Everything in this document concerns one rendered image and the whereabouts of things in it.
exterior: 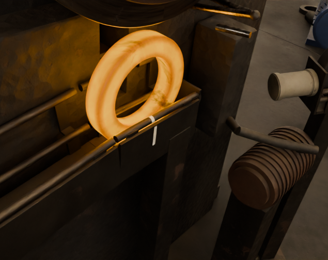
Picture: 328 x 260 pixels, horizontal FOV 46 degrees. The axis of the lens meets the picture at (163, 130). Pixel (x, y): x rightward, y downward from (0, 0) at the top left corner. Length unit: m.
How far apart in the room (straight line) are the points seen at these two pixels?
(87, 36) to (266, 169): 0.48
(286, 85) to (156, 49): 0.35
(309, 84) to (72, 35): 0.52
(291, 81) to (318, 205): 0.83
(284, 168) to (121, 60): 0.49
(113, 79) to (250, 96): 1.58
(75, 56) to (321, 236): 1.15
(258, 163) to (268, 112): 1.14
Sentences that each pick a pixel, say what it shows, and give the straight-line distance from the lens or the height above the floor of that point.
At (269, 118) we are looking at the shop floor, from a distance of 1.95.
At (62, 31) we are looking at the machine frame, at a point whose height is 0.85.
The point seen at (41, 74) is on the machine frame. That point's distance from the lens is 0.57.
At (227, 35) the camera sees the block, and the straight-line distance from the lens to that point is 0.73.
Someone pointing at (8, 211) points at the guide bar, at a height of 0.69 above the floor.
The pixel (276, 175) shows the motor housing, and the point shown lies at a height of 0.52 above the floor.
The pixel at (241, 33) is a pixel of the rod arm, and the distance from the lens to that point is 0.56.
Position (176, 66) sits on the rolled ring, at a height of 0.78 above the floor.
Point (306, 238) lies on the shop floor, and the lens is 1.49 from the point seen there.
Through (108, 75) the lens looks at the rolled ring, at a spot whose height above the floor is 0.81.
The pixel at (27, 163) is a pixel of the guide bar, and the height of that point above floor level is 0.69.
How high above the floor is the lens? 1.10
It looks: 39 degrees down
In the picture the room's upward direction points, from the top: 7 degrees clockwise
